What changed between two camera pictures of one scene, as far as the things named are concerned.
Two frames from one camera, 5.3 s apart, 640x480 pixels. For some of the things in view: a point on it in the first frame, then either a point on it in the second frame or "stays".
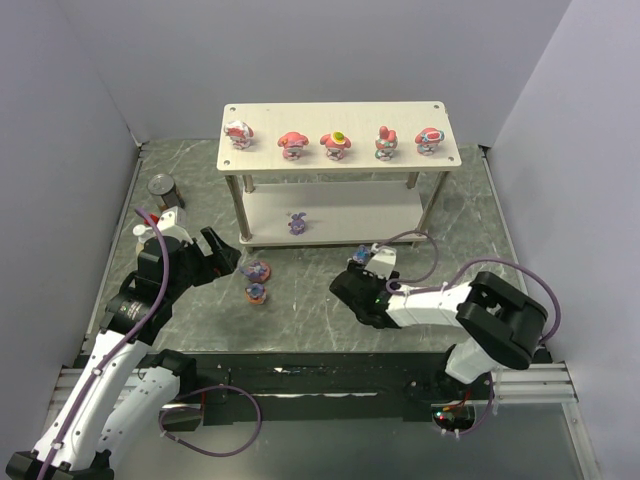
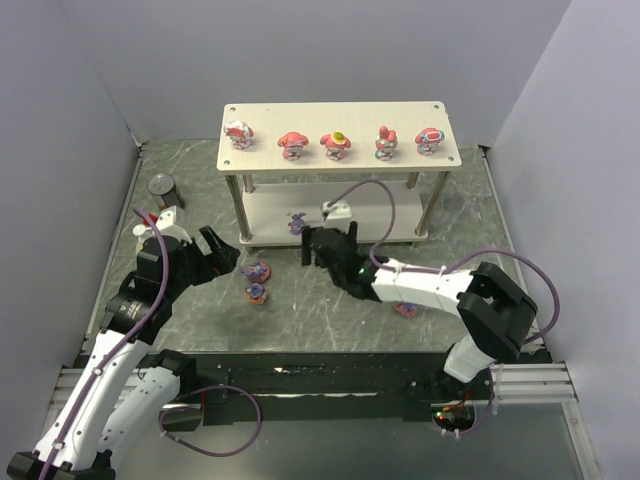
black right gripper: x=355 y=288 → x=326 y=248
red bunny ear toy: x=386 y=144 stays
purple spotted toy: x=256 y=270 stays
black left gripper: x=204 y=260 stays
